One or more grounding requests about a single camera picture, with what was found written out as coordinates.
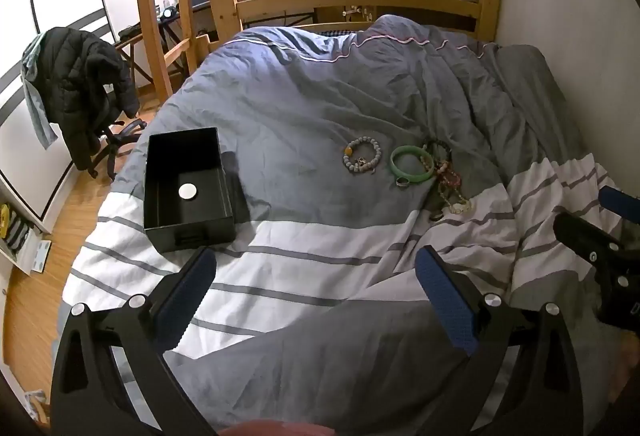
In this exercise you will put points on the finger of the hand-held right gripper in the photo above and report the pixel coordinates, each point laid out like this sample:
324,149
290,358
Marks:
580,231
620,203

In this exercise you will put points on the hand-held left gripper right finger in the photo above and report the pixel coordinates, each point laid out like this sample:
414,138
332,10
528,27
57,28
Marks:
447,301

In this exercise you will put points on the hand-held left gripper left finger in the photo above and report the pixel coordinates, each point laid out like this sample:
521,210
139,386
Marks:
187,296

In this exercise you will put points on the black storage box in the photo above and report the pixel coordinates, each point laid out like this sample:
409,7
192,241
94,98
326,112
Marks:
200,206

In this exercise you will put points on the white round disc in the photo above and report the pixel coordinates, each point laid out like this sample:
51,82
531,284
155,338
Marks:
187,191

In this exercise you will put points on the green jade bangle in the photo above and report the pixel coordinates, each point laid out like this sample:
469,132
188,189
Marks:
411,178

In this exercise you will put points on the plain grey blanket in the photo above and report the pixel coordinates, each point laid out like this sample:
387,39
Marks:
530,86

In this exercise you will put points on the white bathroom scale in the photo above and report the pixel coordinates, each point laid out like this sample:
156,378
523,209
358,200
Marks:
40,257

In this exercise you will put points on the black office chair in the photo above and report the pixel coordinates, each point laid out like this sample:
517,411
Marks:
114,138

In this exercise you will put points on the white cubby shelf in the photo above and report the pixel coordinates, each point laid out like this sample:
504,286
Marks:
15,226

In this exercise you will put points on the grey white striped duvet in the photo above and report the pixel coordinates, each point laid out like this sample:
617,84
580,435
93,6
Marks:
300,116

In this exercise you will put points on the light blue cloth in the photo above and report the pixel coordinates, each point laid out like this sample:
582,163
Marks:
37,111

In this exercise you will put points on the black puffer jacket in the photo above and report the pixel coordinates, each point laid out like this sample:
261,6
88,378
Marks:
80,76

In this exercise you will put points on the wooden ladder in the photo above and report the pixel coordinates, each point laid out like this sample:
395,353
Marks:
150,16

